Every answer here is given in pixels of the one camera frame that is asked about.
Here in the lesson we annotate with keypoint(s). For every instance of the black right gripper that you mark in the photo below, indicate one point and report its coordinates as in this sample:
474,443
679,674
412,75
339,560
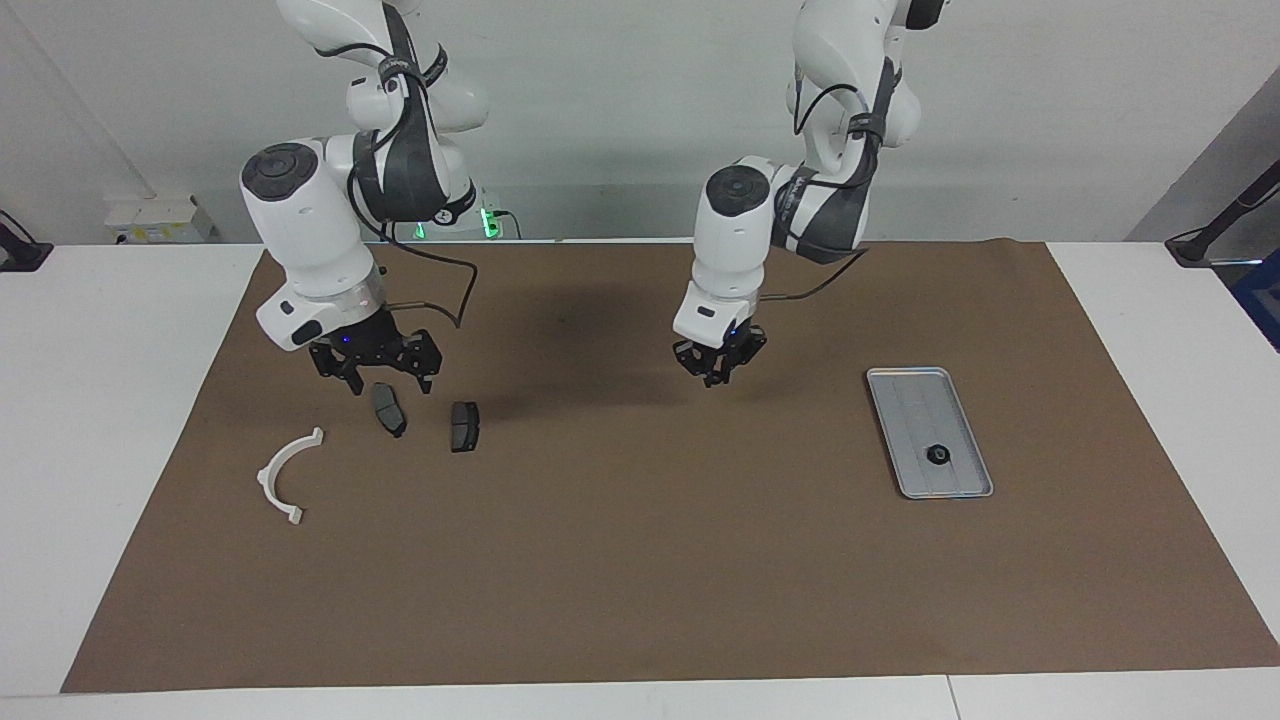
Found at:
370,348

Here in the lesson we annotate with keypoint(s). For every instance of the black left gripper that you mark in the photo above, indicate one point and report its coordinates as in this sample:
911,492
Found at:
722,348

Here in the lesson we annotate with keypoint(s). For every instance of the small black round knob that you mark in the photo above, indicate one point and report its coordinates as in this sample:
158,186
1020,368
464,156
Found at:
937,454

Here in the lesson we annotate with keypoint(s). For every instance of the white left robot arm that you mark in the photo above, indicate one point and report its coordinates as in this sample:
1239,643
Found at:
735,240

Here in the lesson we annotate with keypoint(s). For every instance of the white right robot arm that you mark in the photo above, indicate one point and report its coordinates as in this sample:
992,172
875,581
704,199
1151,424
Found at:
300,220

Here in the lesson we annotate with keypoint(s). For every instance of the silver metal tray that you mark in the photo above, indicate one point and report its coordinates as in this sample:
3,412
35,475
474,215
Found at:
915,410

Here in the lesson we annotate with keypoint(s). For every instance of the long dark brake pad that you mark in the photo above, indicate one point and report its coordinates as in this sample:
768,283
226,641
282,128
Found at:
389,410

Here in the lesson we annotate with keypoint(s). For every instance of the short dark brake pad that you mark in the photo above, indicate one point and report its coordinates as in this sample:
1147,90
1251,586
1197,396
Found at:
465,425

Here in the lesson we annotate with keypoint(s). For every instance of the brown table mat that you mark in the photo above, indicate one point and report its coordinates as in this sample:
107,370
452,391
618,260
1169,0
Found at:
640,560

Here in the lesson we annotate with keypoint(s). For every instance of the black clamp stand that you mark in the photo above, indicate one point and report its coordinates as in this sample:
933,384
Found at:
22,255

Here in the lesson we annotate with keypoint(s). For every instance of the black angled pole stand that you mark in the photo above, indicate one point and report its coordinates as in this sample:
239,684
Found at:
1200,245

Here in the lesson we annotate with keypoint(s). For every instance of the blue box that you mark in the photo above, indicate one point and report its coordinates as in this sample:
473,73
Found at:
1262,300

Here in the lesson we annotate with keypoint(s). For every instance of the white curved plastic bracket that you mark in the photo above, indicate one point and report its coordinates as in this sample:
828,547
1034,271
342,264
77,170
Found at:
272,480

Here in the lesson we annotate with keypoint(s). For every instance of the white wall socket box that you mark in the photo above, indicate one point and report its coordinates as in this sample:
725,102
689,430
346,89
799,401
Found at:
160,220

